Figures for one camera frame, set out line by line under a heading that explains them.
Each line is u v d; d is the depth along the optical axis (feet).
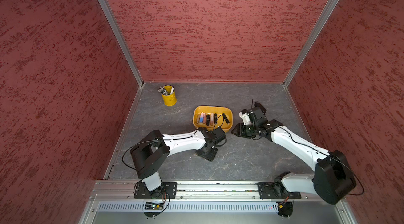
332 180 1.34
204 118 3.24
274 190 2.35
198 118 3.26
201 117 3.27
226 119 3.25
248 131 2.38
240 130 2.43
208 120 3.21
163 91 3.08
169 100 3.29
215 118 3.26
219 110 3.38
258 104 3.49
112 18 2.79
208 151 2.34
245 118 2.55
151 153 1.48
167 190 2.44
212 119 3.24
